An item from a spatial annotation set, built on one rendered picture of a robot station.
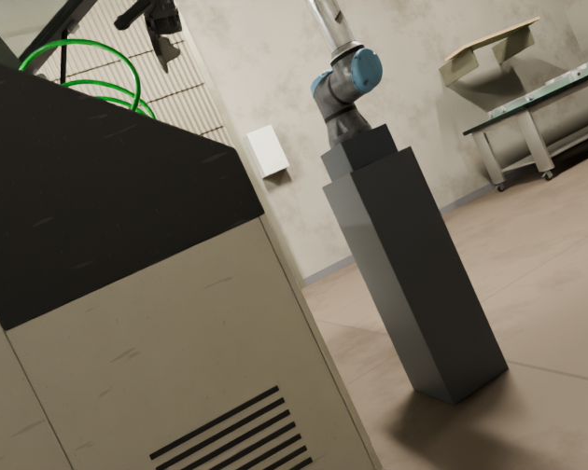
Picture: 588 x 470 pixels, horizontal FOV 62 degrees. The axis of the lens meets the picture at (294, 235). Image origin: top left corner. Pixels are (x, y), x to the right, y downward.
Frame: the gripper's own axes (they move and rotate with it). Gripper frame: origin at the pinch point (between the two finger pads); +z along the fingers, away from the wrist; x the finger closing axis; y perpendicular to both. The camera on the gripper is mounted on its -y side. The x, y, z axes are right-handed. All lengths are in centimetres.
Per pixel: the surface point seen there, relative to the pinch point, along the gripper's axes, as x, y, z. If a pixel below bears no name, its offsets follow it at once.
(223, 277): -47, 10, 43
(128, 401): -60, -13, 60
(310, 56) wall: 409, 77, 27
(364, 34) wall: 439, 143, 16
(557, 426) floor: -53, 83, 98
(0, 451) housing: -67, -37, 61
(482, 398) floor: -27, 75, 109
